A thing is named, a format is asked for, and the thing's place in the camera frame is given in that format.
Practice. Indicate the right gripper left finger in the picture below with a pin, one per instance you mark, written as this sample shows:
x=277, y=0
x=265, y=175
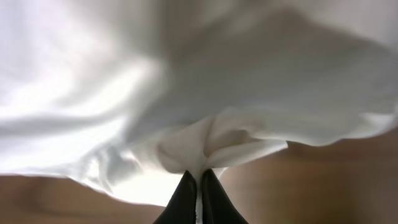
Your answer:
x=181, y=208

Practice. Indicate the white t-shirt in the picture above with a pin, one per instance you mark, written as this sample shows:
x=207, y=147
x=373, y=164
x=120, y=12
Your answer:
x=125, y=96

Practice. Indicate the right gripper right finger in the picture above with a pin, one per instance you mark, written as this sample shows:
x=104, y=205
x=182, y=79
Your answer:
x=217, y=207

